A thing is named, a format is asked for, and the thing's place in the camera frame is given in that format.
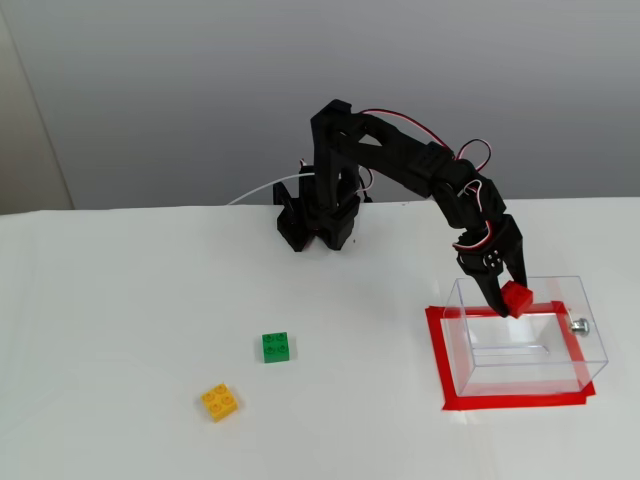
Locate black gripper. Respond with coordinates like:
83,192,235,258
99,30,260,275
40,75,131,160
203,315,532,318
452,213,530,320

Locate red lego brick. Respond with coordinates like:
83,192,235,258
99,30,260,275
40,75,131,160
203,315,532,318
500,280,534,320

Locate transparent plastic box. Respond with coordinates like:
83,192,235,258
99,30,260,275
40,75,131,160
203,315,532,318
442,274,610,400

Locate silver metal box lock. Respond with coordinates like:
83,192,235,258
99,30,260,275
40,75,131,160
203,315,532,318
565,308,593,338

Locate green lego brick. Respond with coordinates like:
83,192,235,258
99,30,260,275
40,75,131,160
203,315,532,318
261,330,297,365

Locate yellow lego brick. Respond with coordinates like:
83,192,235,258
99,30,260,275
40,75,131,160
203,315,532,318
200,382,240,424

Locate black table clamp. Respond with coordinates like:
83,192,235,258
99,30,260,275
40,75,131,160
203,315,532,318
272,182,302,224

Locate red white black servo wires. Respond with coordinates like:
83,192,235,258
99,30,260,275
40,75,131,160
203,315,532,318
298,107,497,252

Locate red tape frame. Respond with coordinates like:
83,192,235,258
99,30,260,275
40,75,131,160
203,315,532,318
424,300,598,413

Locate white cable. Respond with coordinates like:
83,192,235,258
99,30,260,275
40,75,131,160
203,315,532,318
224,172,317,207

